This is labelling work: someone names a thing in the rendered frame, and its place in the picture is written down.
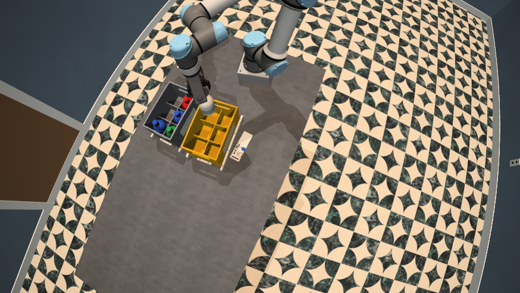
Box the green bottle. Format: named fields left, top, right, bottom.
left=167, top=126, right=176, bottom=138

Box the cream paper strip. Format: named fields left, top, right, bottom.
left=230, top=131, right=252, bottom=161

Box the blue bottle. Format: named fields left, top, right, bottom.
left=174, top=110, right=184, bottom=124
left=152, top=120, right=168, bottom=135

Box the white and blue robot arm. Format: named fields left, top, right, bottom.
left=169, top=0, right=318, bottom=105

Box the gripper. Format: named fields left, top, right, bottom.
left=183, top=66, right=211, bottom=96

